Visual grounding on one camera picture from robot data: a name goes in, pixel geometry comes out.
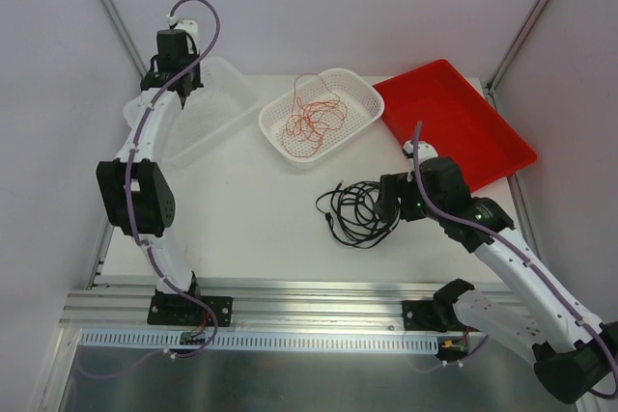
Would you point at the white perforated oval basket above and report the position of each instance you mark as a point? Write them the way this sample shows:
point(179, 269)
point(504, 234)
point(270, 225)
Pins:
point(320, 115)

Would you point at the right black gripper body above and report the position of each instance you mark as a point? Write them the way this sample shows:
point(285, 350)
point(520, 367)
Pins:
point(387, 195)

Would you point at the left aluminium frame post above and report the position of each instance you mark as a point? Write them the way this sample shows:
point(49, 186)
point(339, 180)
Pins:
point(123, 35)

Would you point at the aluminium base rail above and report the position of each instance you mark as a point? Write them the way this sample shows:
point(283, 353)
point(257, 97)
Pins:
point(258, 305)

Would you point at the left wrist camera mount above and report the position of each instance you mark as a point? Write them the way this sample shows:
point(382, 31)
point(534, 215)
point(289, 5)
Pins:
point(190, 26)

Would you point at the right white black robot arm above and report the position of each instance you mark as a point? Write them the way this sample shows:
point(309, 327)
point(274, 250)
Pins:
point(569, 348)

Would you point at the white slotted cable duct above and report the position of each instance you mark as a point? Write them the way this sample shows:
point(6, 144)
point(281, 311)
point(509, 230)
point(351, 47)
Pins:
point(257, 341)

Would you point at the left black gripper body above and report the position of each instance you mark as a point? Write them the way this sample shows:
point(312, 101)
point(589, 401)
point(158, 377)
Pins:
point(157, 80)

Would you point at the translucent white rectangular basket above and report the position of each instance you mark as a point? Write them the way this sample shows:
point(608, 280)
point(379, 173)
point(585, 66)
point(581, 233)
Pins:
point(224, 105)

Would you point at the right aluminium frame post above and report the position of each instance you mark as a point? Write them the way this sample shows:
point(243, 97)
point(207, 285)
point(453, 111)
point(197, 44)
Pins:
point(520, 39)

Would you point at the red plastic tray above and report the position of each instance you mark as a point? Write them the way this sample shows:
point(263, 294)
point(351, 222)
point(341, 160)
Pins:
point(457, 121)

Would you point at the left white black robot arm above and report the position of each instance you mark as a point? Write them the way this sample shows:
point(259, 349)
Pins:
point(136, 196)

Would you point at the aluminium frame post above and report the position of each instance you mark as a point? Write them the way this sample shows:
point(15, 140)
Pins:
point(123, 35)
point(520, 39)

